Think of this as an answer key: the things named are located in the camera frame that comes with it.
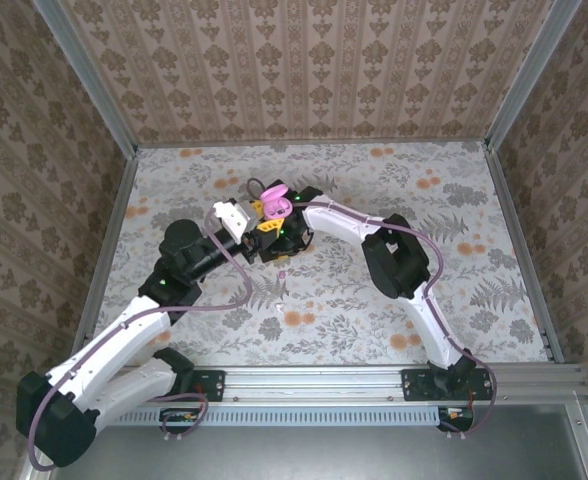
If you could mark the aluminium side rail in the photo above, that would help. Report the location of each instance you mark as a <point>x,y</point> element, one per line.
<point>106,250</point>
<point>521,240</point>

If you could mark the aluminium back rail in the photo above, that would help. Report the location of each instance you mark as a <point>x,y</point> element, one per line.
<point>314,143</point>

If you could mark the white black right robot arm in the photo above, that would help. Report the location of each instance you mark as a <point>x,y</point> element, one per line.
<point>344,220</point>

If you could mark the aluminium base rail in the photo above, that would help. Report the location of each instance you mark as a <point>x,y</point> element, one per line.
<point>314,382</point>

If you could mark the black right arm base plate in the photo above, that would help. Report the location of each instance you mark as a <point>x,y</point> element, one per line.
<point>414,385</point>

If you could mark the aluminium frame post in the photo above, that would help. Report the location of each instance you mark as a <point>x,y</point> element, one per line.
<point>534,70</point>
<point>84,75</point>

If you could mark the pink earbud charging case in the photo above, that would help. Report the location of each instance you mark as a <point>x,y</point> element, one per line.
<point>274,192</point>

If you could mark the grey metal panel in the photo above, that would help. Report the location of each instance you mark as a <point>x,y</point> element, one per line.
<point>314,455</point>

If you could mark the floral patterned table mat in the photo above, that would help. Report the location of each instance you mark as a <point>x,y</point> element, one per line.
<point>324,340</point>

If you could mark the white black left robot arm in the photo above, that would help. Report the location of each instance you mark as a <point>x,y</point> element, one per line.
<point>119,335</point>

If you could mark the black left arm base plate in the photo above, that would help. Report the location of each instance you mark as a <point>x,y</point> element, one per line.
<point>214,385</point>

